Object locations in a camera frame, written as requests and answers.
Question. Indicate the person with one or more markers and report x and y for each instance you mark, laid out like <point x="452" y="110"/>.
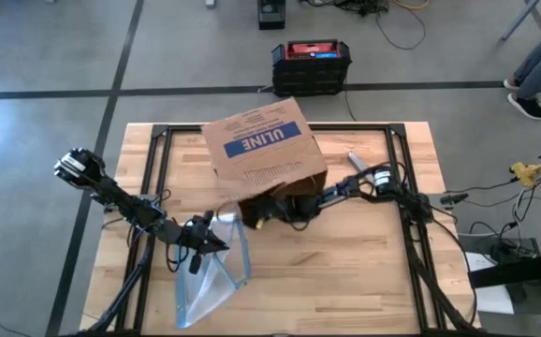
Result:
<point x="537" y="65"/>

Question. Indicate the white mesh blue-zipper bag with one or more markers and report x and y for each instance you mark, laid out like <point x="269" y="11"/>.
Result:
<point x="209" y="290"/>

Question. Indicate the white power strip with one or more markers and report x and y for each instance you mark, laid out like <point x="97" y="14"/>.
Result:
<point x="210" y="3"/>

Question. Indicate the black power adapter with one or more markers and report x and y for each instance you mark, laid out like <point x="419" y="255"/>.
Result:
<point x="504" y="250"/>

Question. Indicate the grey base plate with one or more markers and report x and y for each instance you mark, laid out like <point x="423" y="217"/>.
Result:
<point x="476" y="243"/>

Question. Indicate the black metal bar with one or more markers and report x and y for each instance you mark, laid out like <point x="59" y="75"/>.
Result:
<point x="523" y="269"/>

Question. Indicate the grey metal table leg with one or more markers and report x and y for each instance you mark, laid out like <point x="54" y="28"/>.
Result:
<point x="518" y="19"/>

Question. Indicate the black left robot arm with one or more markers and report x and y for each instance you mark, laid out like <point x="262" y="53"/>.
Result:
<point x="111" y="192"/>

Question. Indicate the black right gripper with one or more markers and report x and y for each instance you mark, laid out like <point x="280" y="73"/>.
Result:
<point x="252" y="213"/>

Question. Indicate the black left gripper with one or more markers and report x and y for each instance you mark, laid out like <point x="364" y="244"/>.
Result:
<point x="195" y="236"/>

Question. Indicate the yellow connector plug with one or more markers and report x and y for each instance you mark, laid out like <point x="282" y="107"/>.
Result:
<point x="525" y="173"/>

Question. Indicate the brown Uline cardboard box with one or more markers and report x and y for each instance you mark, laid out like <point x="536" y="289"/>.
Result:
<point x="261" y="140"/>

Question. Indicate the red and black toolbox stack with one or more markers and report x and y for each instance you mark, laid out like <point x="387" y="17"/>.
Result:
<point x="310" y="70"/>

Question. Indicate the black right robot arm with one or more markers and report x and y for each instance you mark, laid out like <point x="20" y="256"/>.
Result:
<point x="392" y="196"/>

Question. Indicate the white paper sheet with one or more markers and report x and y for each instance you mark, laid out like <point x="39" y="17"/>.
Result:
<point x="495" y="299"/>

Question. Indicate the black box-shaped floor device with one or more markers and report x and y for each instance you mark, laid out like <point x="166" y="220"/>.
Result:
<point x="270" y="14"/>

